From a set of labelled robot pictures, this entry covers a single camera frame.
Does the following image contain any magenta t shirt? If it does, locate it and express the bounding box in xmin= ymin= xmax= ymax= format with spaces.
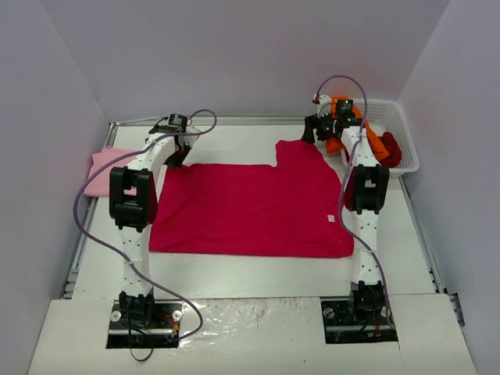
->
xmin=149 ymin=141 xmax=354 ymax=259

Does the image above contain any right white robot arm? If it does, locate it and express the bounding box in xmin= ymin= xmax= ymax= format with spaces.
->
xmin=302 ymin=95 xmax=390 ymax=323

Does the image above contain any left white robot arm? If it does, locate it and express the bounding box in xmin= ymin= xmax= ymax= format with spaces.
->
xmin=109 ymin=114 xmax=199 ymax=327

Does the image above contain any orange t shirt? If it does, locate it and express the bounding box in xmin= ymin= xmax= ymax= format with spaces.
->
xmin=323 ymin=93 xmax=390 ymax=165

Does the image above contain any white plastic basket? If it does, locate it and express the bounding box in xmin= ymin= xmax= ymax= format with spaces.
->
xmin=353 ymin=98 xmax=420 ymax=180

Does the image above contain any dark red t shirt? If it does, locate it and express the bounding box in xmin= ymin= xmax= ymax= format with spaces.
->
xmin=379 ymin=132 xmax=402 ymax=168

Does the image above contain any folded pink t shirt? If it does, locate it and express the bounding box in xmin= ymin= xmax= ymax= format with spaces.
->
xmin=84 ymin=146 xmax=134 ymax=198

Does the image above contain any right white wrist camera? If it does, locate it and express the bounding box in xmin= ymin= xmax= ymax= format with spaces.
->
xmin=312 ymin=94 xmax=334 ymax=120

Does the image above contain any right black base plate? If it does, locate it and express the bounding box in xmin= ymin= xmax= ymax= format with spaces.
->
xmin=320 ymin=297 xmax=398 ymax=345

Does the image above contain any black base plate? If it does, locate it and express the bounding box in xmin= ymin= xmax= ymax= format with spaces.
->
xmin=106 ymin=301 xmax=183 ymax=349
xmin=320 ymin=297 xmax=398 ymax=345

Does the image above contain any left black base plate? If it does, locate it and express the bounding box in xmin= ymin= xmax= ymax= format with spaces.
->
xmin=106 ymin=301 xmax=183 ymax=349

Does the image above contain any thin black cable loop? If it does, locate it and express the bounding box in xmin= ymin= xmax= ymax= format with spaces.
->
xmin=129 ymin=323 xmax=155 ymax=363

